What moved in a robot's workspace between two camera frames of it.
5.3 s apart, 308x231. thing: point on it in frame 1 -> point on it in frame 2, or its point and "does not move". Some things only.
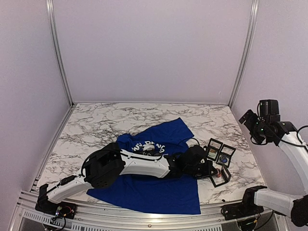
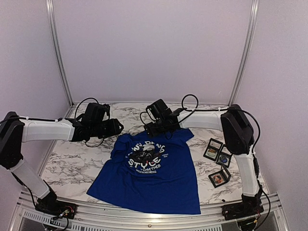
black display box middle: [227, 151] does not move
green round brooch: [212, 153] does not move
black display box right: [225, 176] does not move
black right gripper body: [257, 129] -> [160, 128]
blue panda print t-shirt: [150, 192] does not move
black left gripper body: [200, 173] -> [106, 132]
